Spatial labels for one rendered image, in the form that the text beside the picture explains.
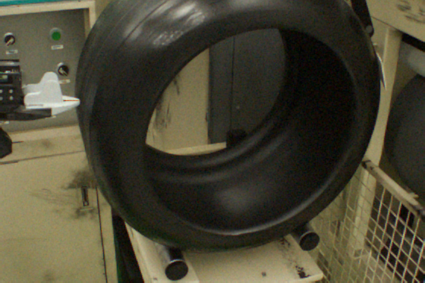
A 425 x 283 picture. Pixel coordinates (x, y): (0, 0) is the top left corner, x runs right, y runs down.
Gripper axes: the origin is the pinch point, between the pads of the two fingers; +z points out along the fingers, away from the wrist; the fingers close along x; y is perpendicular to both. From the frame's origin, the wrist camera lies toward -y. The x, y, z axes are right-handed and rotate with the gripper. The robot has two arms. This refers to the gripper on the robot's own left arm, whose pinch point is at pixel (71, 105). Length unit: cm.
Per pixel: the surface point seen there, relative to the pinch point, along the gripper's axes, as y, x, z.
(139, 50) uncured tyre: 13.1, -9.5, 8.6
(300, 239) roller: -26, -9, 45
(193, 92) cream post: -8.6, 26.6, 31.0
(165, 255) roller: -28.1, -6.9, 17.3
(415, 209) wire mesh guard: -14, -18, 64
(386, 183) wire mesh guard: -14, -8, 64
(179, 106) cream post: -12.1, 26.6, 27.9
